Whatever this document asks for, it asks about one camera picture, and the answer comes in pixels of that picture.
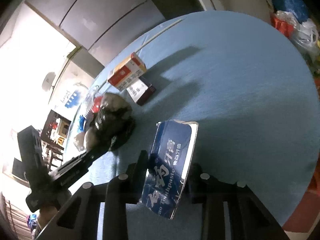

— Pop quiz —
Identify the blue toothpaste box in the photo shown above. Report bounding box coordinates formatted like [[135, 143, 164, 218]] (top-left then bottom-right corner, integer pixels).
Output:
[[140, 120, 199, 220]]

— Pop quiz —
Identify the blue plastic wrapper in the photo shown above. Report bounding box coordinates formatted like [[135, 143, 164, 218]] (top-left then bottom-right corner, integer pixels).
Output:
[[78, 115, 87, 133]]

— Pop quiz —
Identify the black plastic bag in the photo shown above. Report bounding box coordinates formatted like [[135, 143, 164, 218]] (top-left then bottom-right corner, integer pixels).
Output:
[[84, 92, 136, 151]]

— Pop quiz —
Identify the red foil wrapper ball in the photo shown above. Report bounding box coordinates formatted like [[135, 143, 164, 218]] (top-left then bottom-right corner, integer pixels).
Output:
[[91, 96, 103, 113]]

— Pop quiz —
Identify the red and white medicine box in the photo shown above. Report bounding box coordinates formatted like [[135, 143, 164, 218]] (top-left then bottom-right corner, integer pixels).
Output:
[[107, 53, 147, 92]]

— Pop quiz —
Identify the person's left hand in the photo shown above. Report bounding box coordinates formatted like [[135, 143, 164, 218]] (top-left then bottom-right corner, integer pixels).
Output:
[[37, 206, 58, 230]]

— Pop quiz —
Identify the dark wooden shelf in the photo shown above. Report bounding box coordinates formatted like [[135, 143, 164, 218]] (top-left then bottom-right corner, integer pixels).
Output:
[[40, 110, 71, 171]]

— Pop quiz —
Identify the grey double door refrigerator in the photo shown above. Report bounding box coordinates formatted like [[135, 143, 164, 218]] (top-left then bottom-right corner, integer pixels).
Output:
[[26, 0, 165, 66]]

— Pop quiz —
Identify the white stick on table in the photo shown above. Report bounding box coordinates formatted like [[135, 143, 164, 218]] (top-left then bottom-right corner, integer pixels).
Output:
[[97, 18, 184, 92]]

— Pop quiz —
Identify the red bag on floor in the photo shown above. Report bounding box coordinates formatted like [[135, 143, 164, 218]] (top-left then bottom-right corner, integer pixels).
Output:
[[271, 14, 294, 38]]

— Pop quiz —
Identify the clear plastic bags pile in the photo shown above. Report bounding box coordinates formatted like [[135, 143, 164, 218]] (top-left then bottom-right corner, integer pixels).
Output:
[[275, 11, 319, 58]]

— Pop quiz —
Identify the blue plastic bag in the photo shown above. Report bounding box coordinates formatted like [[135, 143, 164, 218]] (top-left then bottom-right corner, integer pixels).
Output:
[[272, 0, 309, 23]]

